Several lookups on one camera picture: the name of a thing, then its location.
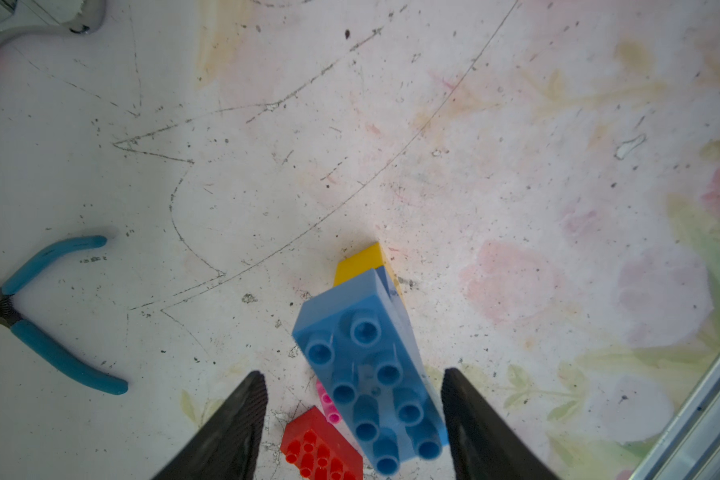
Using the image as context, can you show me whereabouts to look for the dark blue small lego brick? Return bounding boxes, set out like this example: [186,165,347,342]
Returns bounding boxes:
[376,265,400,297]

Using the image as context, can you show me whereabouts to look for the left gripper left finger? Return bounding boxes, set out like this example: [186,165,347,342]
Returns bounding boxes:
[155,371,268,480]

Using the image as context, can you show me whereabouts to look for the light blue lego brick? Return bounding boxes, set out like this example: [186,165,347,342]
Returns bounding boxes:
[292,269,448,476]

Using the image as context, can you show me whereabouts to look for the yellow small lego brick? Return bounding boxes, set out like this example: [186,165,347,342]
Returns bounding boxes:
[333,242,402,294]

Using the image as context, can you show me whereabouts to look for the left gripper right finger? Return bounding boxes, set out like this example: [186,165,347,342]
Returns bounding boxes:
[441,368,557,480]

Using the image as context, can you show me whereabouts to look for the pink lego brick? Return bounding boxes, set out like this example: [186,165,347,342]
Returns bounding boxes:
[316,380,342,425]

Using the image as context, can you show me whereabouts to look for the floral pink table mat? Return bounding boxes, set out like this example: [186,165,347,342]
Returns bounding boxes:
[0,1,720,479]

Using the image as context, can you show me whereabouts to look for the red lego brick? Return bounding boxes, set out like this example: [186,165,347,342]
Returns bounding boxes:
[280,406,363,480]

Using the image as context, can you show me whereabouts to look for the aluminium rail frame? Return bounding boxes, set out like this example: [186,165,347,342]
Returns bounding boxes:
[631,355,720,479]

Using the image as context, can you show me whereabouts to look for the teal handled pliers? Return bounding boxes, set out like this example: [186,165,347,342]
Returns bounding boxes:
[0,235,130,397]

